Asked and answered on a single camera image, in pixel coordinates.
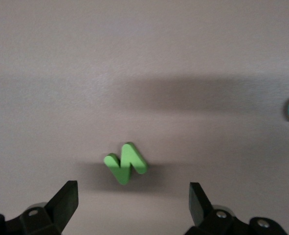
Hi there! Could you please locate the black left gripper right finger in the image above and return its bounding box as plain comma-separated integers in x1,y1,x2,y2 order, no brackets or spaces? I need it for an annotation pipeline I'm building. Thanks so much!
185,182,289,235

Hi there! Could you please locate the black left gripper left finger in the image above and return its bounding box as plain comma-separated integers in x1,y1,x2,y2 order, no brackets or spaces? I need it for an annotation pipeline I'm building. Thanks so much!
0,180,79,235

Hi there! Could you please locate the green foam letter N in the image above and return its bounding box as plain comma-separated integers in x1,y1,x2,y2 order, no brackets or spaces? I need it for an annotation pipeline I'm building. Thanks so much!
103,141,150,186

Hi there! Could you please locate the brown table cover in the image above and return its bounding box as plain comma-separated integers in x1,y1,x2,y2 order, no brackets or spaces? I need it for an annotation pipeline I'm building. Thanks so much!
0,0,289,235

